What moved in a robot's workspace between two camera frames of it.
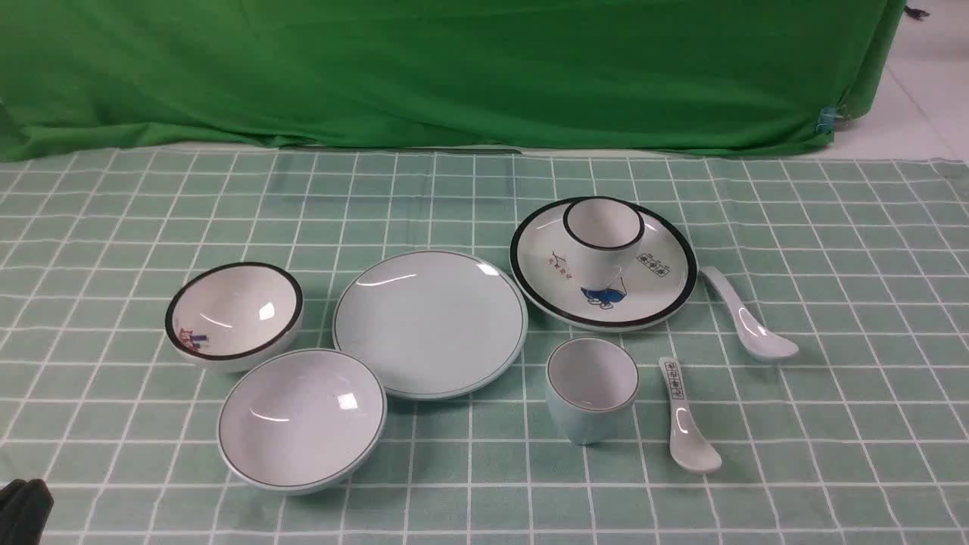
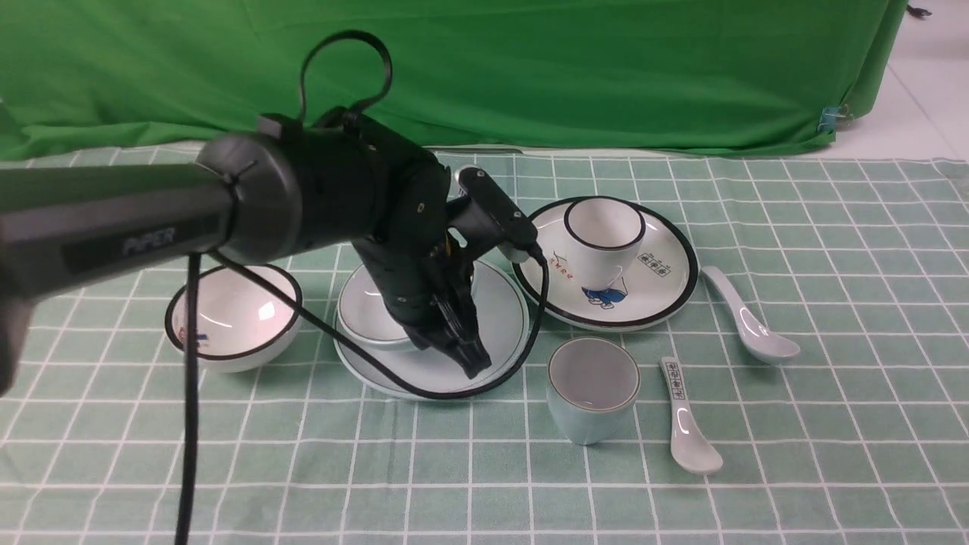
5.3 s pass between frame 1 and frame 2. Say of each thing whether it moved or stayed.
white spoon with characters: stayed
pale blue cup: stayed
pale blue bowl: moved
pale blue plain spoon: stayed
